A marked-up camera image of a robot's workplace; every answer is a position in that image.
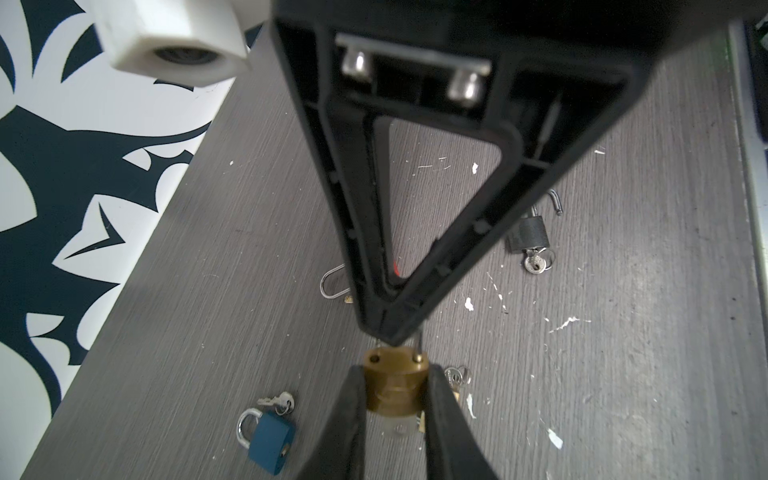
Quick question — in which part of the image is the small brass padlock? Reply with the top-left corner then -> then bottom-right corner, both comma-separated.
362,330 -> 430,418

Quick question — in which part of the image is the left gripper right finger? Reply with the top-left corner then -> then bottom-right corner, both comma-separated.
424,364 -> 498,480

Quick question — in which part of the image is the brass padlock with key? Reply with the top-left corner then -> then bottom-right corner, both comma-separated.
417,365 -> 472,434

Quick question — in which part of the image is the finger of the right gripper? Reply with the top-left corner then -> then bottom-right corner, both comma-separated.
269,0 -> 655,347

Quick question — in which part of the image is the red padlock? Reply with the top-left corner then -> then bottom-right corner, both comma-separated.
319,257 -> 403,304

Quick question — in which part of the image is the blue padlock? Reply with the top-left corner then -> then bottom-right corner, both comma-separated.
235,391 -> 296,476

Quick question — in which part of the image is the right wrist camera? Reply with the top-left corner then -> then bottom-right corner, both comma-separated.
89,0 -> 271,87

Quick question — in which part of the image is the black padlock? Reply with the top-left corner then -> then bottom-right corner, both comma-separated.
504,205 -> 556,275

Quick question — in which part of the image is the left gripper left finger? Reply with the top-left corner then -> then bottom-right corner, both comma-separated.
297,366 -> 367,480

